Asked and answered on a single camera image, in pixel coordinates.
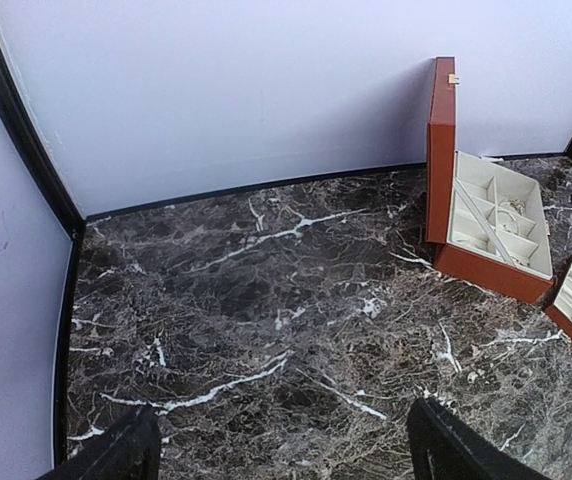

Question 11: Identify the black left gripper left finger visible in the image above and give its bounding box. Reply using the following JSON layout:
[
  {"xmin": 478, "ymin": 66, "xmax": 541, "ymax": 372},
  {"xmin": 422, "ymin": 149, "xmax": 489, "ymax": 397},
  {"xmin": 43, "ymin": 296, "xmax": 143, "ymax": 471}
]
[{"xmin": 40, "ymin": 406, "xmax": 160, "ymax": 480}]

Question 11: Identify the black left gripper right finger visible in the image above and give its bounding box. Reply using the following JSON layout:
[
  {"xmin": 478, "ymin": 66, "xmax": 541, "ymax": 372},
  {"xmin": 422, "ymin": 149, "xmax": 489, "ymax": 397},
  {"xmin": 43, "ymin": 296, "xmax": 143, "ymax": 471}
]
[{"xmin": 407, "ymin": 398, "xmax": 545, "ymax": 480}]

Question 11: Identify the red wooden jewelry box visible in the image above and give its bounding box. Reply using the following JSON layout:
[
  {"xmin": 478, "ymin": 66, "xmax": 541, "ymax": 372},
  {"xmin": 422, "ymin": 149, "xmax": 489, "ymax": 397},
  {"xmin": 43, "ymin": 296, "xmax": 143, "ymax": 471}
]
[{"xmin": 426, "ymin": 57, "xmax": 553, "ymax": 304}]

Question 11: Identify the silver bangle bracelet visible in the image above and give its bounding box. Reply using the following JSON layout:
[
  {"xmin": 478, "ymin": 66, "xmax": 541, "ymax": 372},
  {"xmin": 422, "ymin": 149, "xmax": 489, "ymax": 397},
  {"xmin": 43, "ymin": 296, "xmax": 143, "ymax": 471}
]
[{"xmin": 490, "ymin": 207, "xmax": 521, "ymax": 236}]

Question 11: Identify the left black frame post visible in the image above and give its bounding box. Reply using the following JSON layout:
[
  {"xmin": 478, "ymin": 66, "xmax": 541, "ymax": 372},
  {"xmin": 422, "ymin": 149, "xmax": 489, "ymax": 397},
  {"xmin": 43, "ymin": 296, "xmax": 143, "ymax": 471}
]
[{"xmin": 0, "ymin": 42, "xmax": 86, "ymax": 466}]

